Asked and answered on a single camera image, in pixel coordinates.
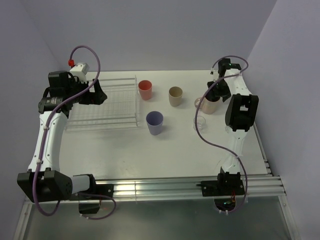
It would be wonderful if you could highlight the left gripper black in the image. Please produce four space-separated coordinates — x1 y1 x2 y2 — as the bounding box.
65 78 107 106

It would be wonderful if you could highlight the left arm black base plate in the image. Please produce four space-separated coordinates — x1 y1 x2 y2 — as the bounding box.
69 184 114 201

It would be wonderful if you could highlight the beige plastic cup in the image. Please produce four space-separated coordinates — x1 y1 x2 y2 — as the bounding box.
168 86 183 107

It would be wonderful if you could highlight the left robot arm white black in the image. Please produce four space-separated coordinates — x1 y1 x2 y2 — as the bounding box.
17 71 108 203

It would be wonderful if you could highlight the purple cable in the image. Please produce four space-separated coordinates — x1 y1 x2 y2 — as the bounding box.
194 55 250 214
33 45 117 221

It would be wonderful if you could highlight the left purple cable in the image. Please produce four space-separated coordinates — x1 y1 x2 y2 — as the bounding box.
33 45 117 221

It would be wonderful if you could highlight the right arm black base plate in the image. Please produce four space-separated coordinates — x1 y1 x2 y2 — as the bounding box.
196 180 245 197

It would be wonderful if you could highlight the clear glass near centre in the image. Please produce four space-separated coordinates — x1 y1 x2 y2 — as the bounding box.
193 115 206 131

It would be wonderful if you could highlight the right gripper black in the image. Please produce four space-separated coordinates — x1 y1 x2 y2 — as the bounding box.
207 77 232 104

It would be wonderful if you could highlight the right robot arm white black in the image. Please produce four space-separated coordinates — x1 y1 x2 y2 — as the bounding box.
205 56 259 195

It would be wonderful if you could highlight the red plastic cup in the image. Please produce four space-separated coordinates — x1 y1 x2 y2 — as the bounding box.
138 80 152 101

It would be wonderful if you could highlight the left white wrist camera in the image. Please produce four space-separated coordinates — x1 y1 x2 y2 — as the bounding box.
69 62 90 83

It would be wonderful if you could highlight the purple plastic cup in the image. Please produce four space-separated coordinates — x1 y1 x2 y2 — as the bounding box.
146 111 164 136

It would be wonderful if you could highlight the pink ceramic mug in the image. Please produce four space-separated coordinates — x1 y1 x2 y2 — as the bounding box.
199 97 222 115

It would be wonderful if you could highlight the aluminium mounting rail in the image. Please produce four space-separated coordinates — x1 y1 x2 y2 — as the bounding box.
23 124 287 205

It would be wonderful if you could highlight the clear acrylic dish rack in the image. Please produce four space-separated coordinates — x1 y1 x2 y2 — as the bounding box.
65 76 140 132

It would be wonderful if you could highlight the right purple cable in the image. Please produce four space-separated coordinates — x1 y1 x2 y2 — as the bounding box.
194 55 250 214

